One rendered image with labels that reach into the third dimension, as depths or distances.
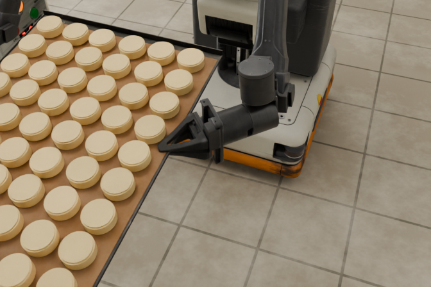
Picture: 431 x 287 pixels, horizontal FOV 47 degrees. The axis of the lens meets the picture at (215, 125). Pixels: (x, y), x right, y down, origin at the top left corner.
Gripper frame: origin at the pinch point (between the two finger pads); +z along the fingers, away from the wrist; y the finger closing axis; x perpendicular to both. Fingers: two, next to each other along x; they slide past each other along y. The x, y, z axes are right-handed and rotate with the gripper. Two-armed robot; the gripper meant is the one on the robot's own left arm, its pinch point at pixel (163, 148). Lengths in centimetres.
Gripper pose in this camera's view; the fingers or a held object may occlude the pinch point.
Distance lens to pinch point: 80.1
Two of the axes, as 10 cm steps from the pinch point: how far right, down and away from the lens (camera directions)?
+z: -9.2, 3.1, -2.5
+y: 0.2, 6.5, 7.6
